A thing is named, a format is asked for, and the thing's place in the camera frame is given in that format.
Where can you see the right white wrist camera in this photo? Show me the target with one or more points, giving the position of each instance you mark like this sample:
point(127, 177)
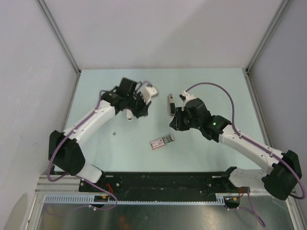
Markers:
point(186, 97)

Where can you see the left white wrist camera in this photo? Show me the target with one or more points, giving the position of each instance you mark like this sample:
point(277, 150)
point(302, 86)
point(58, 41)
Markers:
point(148, 92)

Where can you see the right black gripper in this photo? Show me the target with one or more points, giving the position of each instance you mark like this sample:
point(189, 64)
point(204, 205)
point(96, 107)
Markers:
point(177, 122)

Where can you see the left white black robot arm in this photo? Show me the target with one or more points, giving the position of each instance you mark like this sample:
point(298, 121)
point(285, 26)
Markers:
point(65, 148)

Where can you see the aluminium corner post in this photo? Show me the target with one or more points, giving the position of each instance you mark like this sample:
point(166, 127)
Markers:
point(278, 16)
point(57, 34)

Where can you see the aluminium frame rail front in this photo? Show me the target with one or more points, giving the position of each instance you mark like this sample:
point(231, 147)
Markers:
point(60, 183)

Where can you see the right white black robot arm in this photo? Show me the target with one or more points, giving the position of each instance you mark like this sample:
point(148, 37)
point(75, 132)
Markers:
point(280, 171)

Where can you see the red white staple box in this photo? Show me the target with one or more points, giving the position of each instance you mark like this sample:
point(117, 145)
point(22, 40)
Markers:
point(162, 141)

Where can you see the left aluminium corner post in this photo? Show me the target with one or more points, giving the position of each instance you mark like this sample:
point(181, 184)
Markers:
point(57, 34)

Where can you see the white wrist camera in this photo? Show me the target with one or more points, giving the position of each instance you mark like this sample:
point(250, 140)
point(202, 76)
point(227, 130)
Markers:
point(186, 97)
point(148, 92)

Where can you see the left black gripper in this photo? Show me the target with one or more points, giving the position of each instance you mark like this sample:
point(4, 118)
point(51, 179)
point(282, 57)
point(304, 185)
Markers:
point(143, 110)

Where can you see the right aluminium corner post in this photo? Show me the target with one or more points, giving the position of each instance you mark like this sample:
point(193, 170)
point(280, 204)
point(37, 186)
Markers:
point(278, 16)

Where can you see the white stapler top cover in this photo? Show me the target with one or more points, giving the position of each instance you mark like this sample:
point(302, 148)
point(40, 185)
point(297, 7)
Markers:
point(129, 115)

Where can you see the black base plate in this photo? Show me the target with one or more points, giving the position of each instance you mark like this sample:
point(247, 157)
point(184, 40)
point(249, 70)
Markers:
point(168, 196)

